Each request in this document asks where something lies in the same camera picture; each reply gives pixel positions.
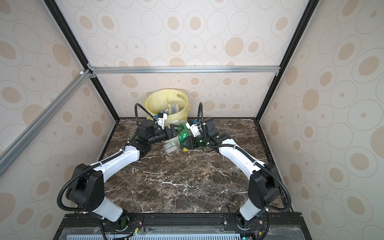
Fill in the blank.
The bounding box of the green bottle yellow cap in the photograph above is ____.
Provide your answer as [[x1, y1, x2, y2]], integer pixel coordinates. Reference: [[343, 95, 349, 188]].
[[178, 124, 194, 151]]

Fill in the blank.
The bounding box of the black frame post right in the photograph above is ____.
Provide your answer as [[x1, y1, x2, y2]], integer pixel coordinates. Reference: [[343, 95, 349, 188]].
[[256, 0, 320, 123]]

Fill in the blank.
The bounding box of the black frame post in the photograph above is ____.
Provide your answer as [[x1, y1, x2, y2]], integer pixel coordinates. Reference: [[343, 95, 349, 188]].
[[256, 0, 320, 123], [44, 0, 120, 122]]

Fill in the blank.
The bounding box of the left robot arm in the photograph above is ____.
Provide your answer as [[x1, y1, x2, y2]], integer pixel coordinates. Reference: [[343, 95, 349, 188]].
[[57, 114, 184, 230]]

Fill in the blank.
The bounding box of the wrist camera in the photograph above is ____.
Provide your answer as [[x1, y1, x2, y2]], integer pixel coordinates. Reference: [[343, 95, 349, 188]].
[[186, 120, 202, 137], [155, 112, 168, 129]]

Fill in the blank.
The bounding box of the clear bottle pale green cap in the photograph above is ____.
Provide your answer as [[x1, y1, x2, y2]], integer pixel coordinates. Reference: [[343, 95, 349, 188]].
[[168, 102, 180, 115]]

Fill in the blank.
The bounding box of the yellow bin liner bag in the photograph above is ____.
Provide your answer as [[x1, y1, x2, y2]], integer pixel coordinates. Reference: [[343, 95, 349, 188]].
[[145, 89, 191, 126]]

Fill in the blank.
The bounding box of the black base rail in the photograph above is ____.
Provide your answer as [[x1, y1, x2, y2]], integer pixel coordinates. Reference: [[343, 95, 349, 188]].
[[54, 213, 311, 240]]

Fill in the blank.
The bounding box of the white plastic waste bin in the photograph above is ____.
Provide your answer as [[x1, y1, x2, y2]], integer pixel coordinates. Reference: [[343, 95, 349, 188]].
[[163, 124, 185, 142]]

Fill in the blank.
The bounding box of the aluminium rail left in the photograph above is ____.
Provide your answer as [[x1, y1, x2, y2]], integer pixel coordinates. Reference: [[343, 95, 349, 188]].
[[1, 70, 91, 175]]

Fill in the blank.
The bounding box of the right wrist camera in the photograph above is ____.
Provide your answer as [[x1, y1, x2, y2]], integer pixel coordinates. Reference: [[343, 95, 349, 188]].
[[186, 120, 202, 137]]

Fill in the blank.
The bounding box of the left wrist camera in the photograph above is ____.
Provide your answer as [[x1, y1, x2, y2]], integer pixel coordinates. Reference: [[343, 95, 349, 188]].
[[155, 112, 168, 129]]

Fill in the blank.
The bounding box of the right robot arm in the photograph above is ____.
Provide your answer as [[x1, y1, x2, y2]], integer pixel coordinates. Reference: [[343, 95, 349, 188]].
[[186, 103, 292, 229]]

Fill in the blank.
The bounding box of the horizontal aluminium rail back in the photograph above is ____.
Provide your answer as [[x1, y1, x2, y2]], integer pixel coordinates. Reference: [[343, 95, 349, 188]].
[[90, 66, 281, 74]]

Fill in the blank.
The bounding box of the black frame post left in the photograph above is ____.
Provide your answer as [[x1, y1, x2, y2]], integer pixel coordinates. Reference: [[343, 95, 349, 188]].
[[44, 0, 120, 122]]

